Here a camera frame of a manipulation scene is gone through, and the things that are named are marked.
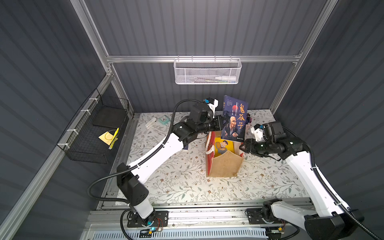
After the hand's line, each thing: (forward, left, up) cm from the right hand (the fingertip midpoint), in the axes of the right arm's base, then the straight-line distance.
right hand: (246, 148), depth 73 cm
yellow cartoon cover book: (+11, +8, -16) cm, 22 cm away
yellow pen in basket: (-3, +64, +6) cm, 65 cm away
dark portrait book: (+9, +7, +11) cm, 16 cm away
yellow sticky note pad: (+3, +70, +4) cm, 70 cm away
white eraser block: (+33, +59, -19) cm, 70 cm away
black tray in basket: (+16, +73, +5) cm, 75 cm away
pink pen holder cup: (+29, -10, -10) cm, 32 cm away
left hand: (+5, +9, +14) cm, 18 cm away
